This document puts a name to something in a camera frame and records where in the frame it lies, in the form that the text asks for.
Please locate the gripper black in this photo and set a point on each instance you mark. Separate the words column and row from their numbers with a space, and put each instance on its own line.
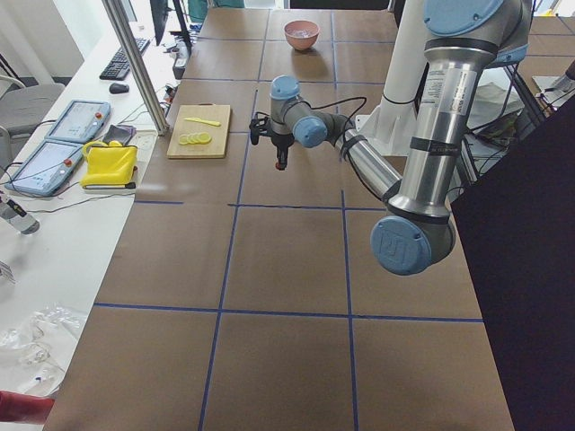
column 282, row 143

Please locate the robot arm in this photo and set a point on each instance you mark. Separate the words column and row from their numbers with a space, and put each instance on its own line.
column 465, row 38

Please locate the pink bowl of ice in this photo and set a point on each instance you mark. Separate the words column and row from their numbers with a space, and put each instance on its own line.
column 301, row 34

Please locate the bamboo cutting board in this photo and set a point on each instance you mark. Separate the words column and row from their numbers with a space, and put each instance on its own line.
column 215, row 148

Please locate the yellow plastic knife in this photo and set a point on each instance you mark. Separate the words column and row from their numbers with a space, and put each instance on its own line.
column 212, row 123

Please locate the yellow bag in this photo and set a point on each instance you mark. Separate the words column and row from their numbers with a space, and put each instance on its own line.
column 109, row 165

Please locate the computer mouse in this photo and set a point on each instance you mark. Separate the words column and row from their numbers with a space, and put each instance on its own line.
column 118, row 88

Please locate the black keyboard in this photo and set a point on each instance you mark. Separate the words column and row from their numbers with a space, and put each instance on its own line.
column 118, row 67

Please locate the teach pendant far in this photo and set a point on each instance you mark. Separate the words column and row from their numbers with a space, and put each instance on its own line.
column 80, row 121

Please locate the teach pendant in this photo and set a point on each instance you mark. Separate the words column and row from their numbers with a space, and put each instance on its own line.
column 80, row 121
column 47, row 168

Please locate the teach pendant near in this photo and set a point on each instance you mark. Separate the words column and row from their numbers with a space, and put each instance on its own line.
column 47, row 168

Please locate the water bottle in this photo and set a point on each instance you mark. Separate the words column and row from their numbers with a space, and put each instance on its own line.
column 17, row 217

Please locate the clear plastic bag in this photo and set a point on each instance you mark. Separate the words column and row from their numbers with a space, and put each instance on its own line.
column 36, row 354

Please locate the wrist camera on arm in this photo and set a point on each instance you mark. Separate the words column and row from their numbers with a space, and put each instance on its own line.
column 259, row 126

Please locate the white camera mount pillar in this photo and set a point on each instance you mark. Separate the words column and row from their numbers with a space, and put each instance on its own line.
column 390, row 126

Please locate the aluminium frame post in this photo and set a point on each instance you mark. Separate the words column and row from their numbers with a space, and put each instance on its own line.
column 120, row 24

